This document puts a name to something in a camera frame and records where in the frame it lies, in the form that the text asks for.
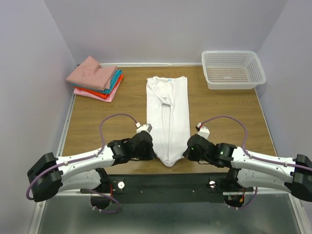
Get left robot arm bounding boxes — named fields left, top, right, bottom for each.
left=26, top=131, right=156, bottom=202

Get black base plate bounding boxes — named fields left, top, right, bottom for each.
left=90, top=173, right=253, bottom=209

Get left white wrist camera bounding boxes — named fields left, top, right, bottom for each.
left=135, top=122, right=152, bottom=134

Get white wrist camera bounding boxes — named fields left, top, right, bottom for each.
left=135, top=122, right=152, bottom=134
left=195, top=122, right=210, bottom=140

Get white t shirt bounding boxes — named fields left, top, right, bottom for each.
left=146, top=77, right=190, bottom=167

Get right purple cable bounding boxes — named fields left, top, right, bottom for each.
left=198, top=116, right=312, bottom=210

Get light pink folded shirt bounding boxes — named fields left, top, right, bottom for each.
left=74, top=84, right=119, bottom=103

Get dusty pink folded shirt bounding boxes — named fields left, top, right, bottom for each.
left=66, top=56, right=117, bottom=91

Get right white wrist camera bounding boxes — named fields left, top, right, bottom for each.
left=195, top=122, right=210, bottom=140

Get white plastic basket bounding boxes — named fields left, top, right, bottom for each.
left=201, top=51, right=266, bottom=90

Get orange folded shirt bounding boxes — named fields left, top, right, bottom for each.
left=76, top=74, right=124, bottom=99

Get teal folded shirt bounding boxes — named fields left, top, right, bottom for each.
left=71, top=70, right=122, bottom=94

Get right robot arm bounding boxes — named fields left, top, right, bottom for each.
left=183, top=134, right=312, bottom=202

